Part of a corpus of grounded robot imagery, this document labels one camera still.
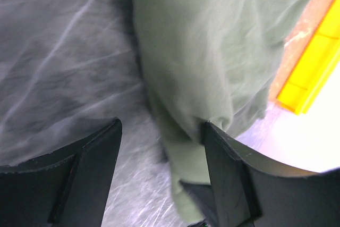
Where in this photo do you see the yellow plastic tray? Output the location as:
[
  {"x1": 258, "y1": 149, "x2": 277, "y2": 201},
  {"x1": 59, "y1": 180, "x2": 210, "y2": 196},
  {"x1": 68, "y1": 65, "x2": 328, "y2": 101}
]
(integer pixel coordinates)
[{"x1": 277, "y1": 0, "x2": 339, "y2": 115}]

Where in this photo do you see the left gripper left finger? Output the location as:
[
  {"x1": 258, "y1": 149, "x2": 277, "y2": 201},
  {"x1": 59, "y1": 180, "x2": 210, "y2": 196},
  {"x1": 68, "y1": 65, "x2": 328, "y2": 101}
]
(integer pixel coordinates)
[{"x1": 1, "y1": 119, "x2": 122, "y2": 226}]

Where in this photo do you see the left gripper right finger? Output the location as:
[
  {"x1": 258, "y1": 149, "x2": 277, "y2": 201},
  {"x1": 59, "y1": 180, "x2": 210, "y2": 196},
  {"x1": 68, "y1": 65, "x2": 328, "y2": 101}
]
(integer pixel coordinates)
[{"x1": 202, "y1": 123, "x2": 339, "y2": 226}]

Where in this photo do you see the green motorcycle tank top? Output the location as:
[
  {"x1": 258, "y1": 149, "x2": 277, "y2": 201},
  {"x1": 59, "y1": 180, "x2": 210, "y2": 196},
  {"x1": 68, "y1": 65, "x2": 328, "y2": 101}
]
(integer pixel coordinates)
[{"x1": 133, "y1": 0, "x2": 310, "y2": 224}]

